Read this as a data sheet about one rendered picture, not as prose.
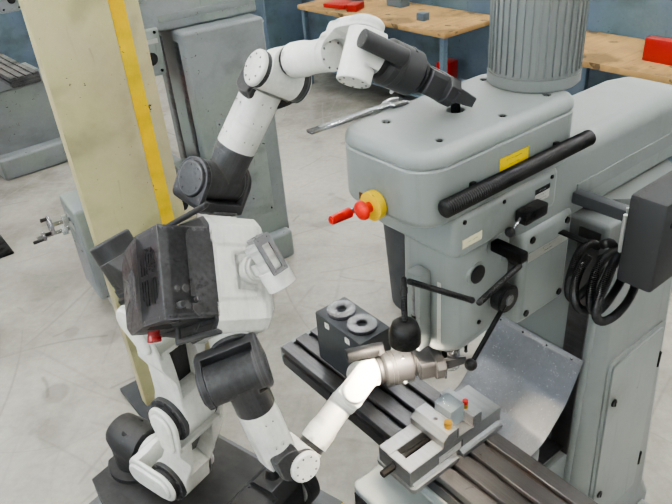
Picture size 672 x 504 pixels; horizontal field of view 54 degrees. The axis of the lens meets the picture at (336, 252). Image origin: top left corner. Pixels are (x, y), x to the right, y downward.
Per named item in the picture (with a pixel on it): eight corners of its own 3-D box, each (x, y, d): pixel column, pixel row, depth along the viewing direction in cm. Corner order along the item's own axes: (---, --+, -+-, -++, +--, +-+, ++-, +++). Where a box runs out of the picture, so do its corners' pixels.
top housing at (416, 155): (424, 240, 123) (424, 161, 115) (336, 196, 141) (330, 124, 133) (575, 161, 147) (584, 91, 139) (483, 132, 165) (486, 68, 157)
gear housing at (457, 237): (455, 264, 134) (456, 220, 129) (375, 222, 151) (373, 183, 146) (557, 206, 151) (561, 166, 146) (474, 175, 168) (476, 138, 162)
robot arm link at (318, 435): (358, 422, 162) (309, 490, 157) (333, 405, 170) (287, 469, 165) (333, 402, 155) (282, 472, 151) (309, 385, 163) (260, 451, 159)
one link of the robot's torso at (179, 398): (153, 435, 195) (103, 303, 173) (196, 398, 207) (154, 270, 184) (188, 453, 186) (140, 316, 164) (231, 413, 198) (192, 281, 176)
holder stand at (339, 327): (363, 392, 203) (359, 341, 192) (319, 357, 218) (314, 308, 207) (392, 373, 209) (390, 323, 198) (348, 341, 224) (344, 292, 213)
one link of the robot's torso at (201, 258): (104, 372, 152) (179, 353, 126) (94, 229, 159) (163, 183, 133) (217, 361, 172) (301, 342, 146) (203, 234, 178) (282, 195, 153)
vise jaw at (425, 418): (443, 449, 173) (443, 438, 171) (410, 423, 181) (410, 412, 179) (459, 437, 176) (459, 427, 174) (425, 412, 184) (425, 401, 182)
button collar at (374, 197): (380, 225, 129) (379, 198, 126) (360, 215, 134) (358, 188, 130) (388, 221, 130) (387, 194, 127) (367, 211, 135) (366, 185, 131)
